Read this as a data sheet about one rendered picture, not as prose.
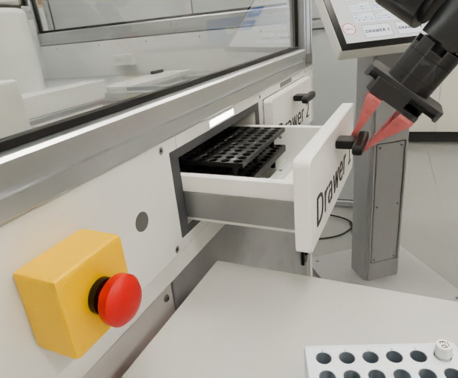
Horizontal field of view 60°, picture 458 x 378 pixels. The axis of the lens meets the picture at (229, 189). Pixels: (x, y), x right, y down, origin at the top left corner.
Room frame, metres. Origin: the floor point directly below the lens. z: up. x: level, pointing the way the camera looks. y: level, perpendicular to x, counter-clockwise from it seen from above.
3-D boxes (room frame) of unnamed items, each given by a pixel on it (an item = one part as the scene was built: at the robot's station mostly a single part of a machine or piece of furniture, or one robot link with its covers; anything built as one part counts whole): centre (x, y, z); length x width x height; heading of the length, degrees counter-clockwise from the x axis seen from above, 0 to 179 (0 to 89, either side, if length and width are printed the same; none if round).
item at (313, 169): (0.50, -0.14, 0.87); 0.29 x 0.02 x 0.11; 153
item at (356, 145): (0.49, -0.16, 0.91); 0.07 x 0.04 x 0.01; 153
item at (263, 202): (0.60, 0.05, 0.86); 0.40 x 0.26 x 0.06; 63
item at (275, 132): (0.55, -0.05, 0.90); 0.18 x 0.02 x 0.01; 153
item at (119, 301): (0.25, 0.10, 0.88); 0.04 x 0.03 x 0.04; 153
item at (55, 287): (0.27, 0.12, 0.88); 0.07 x 0.05 x 0.07; 153
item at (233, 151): (0.59, 0.04, 0.87); 0.22 x 0.18 x 0.06; 63
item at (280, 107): (0.85, -0.15, 0.87); 0.29 x 0.02 x 0.11; 153
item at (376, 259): (1.37, -0.59, 0.51); 0.50 x 0.45 x 1.02; 12
